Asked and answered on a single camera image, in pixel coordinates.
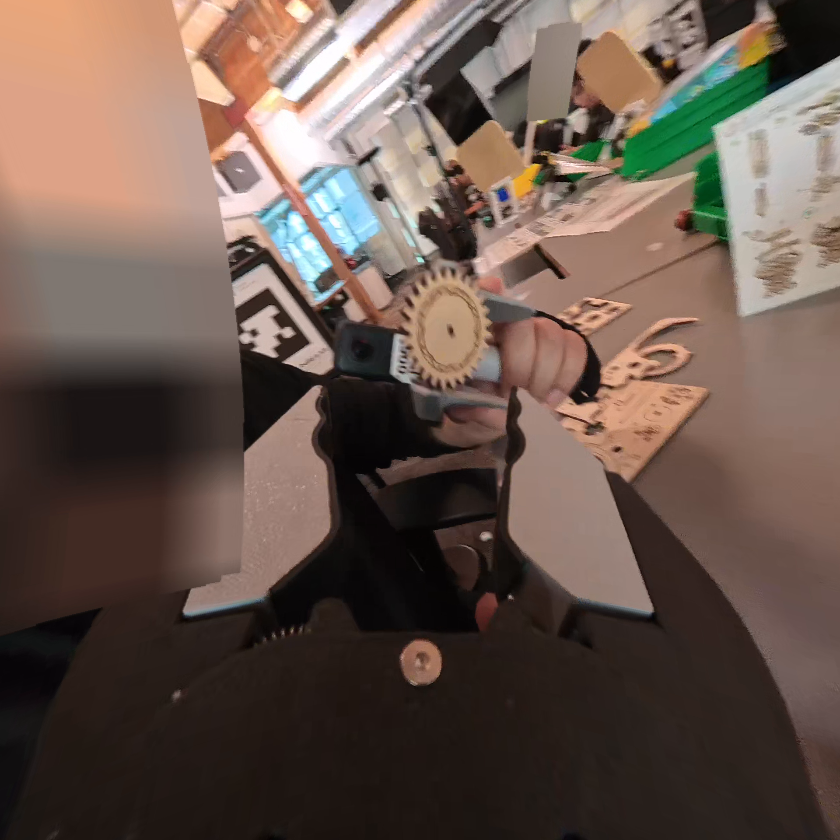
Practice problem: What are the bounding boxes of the curved wooden offcut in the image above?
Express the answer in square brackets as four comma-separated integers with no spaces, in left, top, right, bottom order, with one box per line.
[598,317,700,389]

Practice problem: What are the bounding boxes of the black wall box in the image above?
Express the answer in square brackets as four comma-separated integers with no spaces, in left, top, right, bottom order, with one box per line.
[215,150,265,194]

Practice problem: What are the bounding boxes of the wooden part sheet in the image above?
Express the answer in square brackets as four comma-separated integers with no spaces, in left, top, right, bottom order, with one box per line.
[554,382,711,484]

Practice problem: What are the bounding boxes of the white box blue panel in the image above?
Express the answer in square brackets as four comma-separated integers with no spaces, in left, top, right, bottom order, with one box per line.
[487,176,521,225]

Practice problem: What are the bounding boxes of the person's left hand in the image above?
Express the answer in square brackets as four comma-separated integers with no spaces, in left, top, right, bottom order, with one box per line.
[448,320,589,449]

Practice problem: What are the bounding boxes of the large wooden gear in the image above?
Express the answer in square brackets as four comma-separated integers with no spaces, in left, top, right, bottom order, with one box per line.
[399,264,494,396]

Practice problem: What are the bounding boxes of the white paper sheets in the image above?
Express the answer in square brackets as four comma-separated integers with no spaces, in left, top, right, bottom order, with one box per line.
[482,172,698,260]

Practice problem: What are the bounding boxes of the glass window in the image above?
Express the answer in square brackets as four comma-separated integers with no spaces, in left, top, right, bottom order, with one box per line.
[255,163,389,284]

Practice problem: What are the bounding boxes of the small green bin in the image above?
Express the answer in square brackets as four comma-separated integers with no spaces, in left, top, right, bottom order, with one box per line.
[692,152,735,242]

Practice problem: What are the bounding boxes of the colourful printed sheet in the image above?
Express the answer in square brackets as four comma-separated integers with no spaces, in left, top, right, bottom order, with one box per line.
[656,23,772,122]

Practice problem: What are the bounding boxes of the white model instruction booklet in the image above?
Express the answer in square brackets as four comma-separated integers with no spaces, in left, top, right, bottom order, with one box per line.
[713,87,840,318]

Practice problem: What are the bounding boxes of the small wooden sheet offcut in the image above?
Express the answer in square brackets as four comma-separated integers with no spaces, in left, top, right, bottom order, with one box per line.
[559,297,633,331]

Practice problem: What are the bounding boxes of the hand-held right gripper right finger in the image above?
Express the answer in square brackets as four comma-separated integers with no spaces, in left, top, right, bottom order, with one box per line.
[493,386,657,621]

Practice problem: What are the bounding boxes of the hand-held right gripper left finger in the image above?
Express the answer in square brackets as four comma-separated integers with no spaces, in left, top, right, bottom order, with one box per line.
[182,386,343,619]

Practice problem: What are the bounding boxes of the large green bin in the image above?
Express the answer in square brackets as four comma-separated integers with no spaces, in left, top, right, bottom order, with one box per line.
[617,62,770,181]

